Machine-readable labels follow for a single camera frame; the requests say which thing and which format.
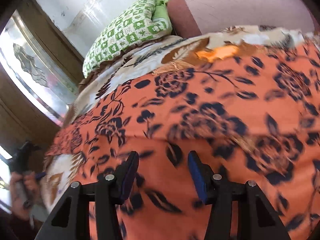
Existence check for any orange floral garment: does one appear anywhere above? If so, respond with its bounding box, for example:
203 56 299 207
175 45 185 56
48 41 319 239

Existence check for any person's left hand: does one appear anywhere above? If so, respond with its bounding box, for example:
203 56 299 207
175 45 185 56
10 172 41 221

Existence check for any leaf pattern fleece blanket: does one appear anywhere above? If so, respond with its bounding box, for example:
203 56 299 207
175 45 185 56
41 25 319 210

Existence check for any wooden door with glass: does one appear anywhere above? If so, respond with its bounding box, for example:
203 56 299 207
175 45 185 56
1 0 83 153

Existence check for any green checkered pillow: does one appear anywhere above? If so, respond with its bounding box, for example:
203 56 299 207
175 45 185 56
82 0 172 77

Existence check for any pink bolster pillow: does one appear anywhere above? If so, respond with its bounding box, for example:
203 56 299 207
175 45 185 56
167 0 319 38

